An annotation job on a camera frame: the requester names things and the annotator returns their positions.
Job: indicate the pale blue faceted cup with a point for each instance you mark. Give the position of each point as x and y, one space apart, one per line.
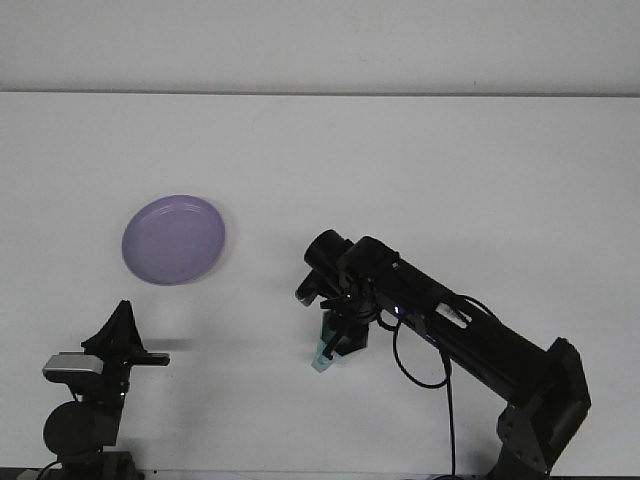
320 364

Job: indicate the pale purple round plate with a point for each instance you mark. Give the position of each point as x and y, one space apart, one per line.
175 240

